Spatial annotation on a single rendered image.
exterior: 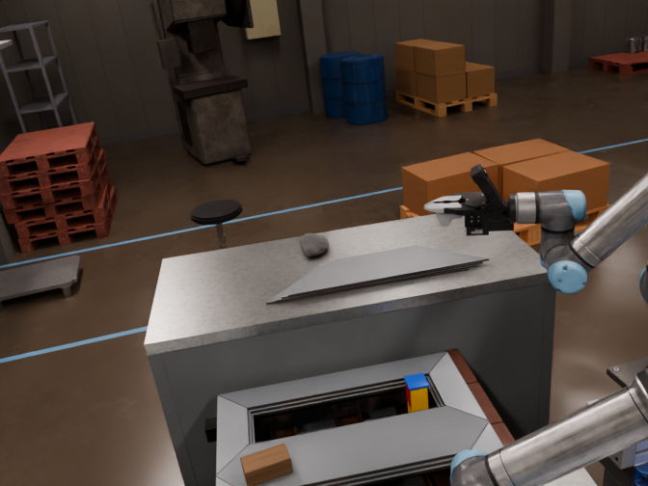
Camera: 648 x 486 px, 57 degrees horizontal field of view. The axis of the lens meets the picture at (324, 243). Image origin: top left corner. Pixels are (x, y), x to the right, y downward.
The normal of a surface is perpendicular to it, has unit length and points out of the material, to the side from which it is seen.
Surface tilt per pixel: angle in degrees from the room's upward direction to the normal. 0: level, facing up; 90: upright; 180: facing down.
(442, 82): 90
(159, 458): 0
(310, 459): 0
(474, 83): 90
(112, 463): 0
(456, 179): 90
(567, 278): 90
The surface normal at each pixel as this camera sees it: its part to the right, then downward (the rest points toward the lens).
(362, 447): -0.11, -0.90
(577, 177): 0.33, 0.36
